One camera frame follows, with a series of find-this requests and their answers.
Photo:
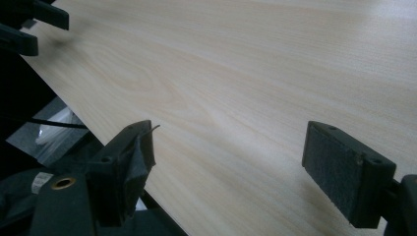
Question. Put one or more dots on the white plastic bag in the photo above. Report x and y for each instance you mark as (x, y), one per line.
(54, 129)

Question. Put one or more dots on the dark cloth with white label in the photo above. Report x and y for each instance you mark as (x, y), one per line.
(19, 193)

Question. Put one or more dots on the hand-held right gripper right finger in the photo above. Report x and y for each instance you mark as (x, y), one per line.
(334, 170)

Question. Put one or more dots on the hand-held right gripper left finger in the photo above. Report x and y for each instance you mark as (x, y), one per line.
(124, 170)

